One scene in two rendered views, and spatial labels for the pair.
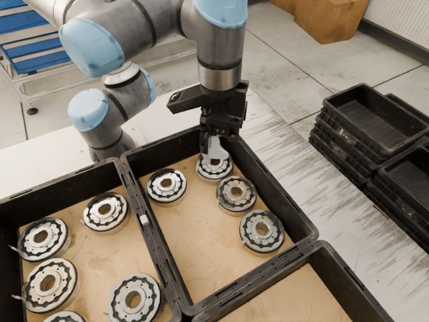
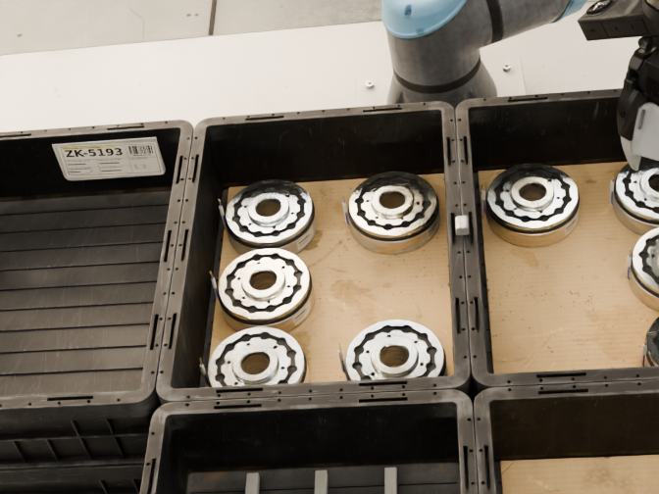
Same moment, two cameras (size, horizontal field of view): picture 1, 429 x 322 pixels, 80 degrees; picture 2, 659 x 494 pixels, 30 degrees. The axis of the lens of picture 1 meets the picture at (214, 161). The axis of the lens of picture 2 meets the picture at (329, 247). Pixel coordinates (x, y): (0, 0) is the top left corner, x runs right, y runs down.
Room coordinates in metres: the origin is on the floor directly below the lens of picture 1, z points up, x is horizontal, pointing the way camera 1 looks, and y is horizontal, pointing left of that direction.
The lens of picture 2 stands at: (-0.53, -0.27, 1.86)
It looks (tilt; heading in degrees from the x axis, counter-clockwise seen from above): 47 degrees down; 38
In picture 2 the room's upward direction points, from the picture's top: 10 degrees counter-clockwise
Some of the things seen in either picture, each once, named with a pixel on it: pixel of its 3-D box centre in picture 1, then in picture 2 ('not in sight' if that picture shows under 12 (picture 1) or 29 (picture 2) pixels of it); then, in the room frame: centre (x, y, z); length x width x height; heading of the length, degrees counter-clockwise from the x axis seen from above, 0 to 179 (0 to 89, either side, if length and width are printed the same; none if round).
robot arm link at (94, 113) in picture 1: (96, 117); (434, 13); (0.57, 0.35, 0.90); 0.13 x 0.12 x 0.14; 139
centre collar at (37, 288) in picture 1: (48, 283); (263, 281); (0.12, 0.33, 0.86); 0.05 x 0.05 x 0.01
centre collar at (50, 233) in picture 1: (41, 237); (268, 209); (0.22, 0.39, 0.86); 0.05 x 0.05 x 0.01
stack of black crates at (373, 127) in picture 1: (354, 144); not in sight; (0.93, -0.77, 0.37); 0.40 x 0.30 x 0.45; 30
